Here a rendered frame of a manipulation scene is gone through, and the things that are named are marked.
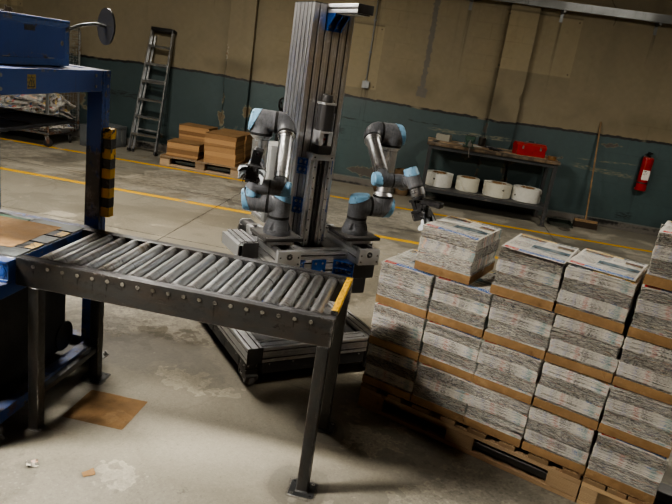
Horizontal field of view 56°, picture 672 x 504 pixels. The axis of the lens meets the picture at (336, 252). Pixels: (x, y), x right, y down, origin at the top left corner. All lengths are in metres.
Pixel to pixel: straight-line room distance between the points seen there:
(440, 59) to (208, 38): 3.50
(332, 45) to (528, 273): 1.59
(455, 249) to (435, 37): 6.81
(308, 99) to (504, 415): 1.91
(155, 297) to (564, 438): 1.90
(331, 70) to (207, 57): 6.77
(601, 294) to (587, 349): 0.26
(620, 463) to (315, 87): 2.35
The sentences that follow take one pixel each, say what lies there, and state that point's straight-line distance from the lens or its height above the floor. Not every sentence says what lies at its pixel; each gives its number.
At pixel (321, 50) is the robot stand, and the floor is 1.79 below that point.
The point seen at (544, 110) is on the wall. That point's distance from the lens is 9.69.
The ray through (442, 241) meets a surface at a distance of 3.02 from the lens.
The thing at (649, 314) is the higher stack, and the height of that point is 0.95.
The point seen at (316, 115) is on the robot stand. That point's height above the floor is 1.45.
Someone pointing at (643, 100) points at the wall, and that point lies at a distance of 9.97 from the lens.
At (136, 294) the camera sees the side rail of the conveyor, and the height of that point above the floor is 0.74.
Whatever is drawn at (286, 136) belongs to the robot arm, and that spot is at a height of 1.35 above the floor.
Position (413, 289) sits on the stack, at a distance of 3.12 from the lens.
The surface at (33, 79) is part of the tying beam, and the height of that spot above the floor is 1.51.
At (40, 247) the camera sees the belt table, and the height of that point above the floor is 0.79.
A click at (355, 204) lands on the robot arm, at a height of 0.99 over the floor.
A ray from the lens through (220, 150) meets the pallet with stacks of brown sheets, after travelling 9.08.
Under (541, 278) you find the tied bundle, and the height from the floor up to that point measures 0.97.
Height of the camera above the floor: 1.74
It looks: 17 degrees down
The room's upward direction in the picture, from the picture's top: 8 degrees clockwise
